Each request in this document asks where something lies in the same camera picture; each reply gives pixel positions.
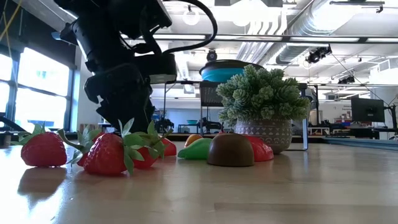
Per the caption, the black background rig frame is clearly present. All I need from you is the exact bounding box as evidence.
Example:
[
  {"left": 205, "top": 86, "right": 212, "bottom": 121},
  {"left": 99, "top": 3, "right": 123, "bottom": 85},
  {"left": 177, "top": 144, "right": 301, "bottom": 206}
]
[{"left": 149, "top": 80, "right": 201, "bottom": 125}]

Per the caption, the blue collapsible colander bowl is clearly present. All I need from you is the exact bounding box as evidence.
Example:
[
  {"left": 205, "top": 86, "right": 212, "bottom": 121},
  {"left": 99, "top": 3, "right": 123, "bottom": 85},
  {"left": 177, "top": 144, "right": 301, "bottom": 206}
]
[{"left": 198, "top": 59, "right": 265, "bottom": 83}]

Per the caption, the green plastic apple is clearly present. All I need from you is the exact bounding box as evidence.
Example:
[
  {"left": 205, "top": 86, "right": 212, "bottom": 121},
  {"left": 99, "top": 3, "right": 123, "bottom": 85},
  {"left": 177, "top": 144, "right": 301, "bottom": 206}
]
[{"left": 177, "top": 138, "right": 213, "bottom": 161}]

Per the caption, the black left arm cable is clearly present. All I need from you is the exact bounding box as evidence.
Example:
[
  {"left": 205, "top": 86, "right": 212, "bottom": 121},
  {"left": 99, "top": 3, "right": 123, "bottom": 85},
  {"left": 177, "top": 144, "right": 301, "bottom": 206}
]
[{"left": 161, "top": 0, "right": 219, "bottom": 54}]

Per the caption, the red bell pepper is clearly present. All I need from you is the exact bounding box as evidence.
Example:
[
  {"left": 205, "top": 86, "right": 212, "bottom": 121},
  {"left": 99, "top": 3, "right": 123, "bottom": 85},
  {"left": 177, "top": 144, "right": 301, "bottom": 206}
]
[
  {"left": 160, "top": 138, "right": 177, "bottom": 157},
  {"left": 244, "top": 134, "right": 275, "bottom": 162}
]

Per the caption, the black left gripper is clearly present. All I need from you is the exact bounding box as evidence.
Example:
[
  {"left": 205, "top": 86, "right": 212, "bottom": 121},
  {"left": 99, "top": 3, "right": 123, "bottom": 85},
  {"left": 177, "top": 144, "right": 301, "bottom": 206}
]
[{"left": 76, "top": 29, "right": 156, "bottom": 133}]

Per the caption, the silver ventilation duct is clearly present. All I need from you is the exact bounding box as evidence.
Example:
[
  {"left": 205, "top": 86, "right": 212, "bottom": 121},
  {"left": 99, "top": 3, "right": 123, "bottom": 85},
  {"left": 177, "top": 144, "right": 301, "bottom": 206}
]
[{"left": 236, "top": 0, "right": 374, "bottom": 66}]

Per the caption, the white ring lamp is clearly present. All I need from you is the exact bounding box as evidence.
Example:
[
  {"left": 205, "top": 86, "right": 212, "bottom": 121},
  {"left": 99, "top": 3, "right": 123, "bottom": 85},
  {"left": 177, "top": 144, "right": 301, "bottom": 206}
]
[{"left": 182, "top": 9, "right": 201, "bottom": 26}]

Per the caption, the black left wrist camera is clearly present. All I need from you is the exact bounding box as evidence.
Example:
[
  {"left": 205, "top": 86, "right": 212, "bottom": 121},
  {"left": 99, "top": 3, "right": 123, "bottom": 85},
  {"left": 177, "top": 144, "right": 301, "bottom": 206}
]
[{"left": 114, "top": 0, "right": 178, "bottom": 85}]

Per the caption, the brown kiwi half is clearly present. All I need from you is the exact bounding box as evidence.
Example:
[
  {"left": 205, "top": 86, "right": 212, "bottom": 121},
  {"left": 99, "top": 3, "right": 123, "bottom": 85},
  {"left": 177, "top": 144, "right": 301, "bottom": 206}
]
[{"left": 206, "top": 133, "right": 255, "bottom": 168}]

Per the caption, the large window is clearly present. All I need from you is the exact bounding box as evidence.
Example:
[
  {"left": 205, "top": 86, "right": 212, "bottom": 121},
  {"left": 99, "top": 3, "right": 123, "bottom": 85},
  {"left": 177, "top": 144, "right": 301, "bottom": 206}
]
[{"left": 0, "top": 46, "right": 75, "bottom": 131}]

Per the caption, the small orange fruit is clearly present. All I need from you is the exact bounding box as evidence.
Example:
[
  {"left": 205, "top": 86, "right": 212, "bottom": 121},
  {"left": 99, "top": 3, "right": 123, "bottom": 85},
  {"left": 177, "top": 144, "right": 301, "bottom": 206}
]
[{"left": 185, "top": 133, "right": 203, "bottom": 147}]

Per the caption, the black track light cluster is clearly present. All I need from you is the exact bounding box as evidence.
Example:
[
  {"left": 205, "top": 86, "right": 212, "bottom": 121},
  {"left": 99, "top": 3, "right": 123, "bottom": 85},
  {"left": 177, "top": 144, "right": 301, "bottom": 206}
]
[
  {"left": 338, "top": 75, "right": 356, "bottom": 85},
  {"left": 305, "top": 45, "right": 333, "bottom": 65}
]

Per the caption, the potted artificial succulent plant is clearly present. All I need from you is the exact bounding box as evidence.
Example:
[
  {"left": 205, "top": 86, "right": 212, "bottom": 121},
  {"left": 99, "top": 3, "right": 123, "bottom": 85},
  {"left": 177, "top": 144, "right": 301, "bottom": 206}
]
[{"left": 216, "top": 64, "right": 310, "bottom": 155}]

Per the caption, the black computer monitor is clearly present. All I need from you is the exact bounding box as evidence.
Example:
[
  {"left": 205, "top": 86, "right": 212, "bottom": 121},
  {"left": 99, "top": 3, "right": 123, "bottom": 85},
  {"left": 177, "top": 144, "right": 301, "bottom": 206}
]
[{"left": 351, "top": 97, "right": 386, "bottom": 123}]

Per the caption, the black overhead light bar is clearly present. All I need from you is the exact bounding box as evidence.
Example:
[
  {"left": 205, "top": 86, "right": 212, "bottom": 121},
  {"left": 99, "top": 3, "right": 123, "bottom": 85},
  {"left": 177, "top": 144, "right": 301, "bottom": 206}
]
[{"left": 51, "top": 30, "right": 398, "bottom": 44}]

